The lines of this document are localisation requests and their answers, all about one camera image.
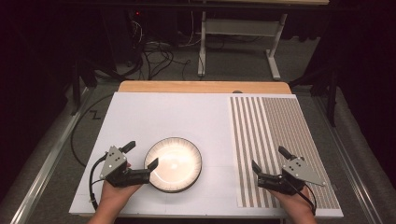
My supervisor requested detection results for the white plate with dark rim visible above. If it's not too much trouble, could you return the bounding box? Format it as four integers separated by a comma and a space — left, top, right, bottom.
146, 174, 203, 194
144, 136, 203, 190

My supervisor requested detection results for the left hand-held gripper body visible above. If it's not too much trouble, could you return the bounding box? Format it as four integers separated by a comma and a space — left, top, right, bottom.
99, 146, 152, 188

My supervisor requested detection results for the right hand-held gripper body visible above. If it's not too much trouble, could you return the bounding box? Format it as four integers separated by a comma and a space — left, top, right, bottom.
257, 157, 327, 196

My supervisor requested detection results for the black metal stand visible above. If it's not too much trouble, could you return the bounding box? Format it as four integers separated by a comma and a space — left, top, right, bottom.
289, 66, 341, 128
70, 57, 98, 117

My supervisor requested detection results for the striped brown and white placemat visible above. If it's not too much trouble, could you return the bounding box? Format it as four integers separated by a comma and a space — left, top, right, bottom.
229, 95, 341, 209

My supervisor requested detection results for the white metal desk frame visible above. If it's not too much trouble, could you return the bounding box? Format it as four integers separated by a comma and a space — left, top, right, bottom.
197, 10, 289, 81

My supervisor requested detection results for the tangle of black floor cables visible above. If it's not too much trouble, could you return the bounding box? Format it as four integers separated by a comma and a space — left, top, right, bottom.
125, 38, 191, 81

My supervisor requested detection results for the right hand-held gripper black cable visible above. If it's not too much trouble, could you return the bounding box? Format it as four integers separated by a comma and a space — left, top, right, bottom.
284, 179, 318, 217

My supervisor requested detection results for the hand-held gripper black cable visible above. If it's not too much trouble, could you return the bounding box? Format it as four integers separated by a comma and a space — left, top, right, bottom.
284, 179, 318, 217
89, 154, 108, 211

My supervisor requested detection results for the person's left hand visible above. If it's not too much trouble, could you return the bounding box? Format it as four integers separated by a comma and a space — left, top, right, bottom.
97, 181, 143, 217

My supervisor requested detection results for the black device with red light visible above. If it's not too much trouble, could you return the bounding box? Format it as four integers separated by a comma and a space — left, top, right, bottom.
123, 7, 148, 41

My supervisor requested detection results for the person's right hand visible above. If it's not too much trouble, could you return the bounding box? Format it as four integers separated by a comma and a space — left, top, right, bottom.
269, 186, 316, 219

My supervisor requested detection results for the white board sheet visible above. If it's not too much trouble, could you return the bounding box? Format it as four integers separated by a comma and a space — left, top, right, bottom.
68, 91, 345, 218

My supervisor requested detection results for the metal floor rail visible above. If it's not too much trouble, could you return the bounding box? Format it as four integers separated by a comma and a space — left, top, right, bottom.
312, 92, 385, 224
8, 87, 94, 224

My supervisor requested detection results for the long black floor cable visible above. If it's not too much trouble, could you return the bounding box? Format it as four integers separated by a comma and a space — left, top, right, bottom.
69, 92, 117, 169

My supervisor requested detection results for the left hand-held gripper black cable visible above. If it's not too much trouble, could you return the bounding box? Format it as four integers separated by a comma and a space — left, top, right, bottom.
89, 154, 108, 211

